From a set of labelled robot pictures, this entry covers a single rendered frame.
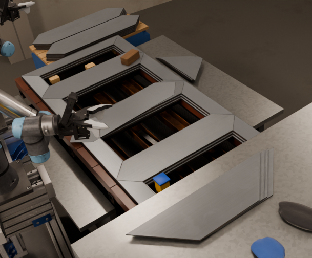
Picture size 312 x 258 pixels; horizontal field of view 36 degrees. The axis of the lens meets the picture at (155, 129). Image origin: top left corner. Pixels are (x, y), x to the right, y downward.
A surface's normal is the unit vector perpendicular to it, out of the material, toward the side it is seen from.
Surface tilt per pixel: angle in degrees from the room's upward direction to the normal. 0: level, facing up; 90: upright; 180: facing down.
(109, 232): 0
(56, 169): 0
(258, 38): 0
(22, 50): 90
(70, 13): 90
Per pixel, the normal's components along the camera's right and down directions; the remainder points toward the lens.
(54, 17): 0.44, 0.54
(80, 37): -0.11, -0.76
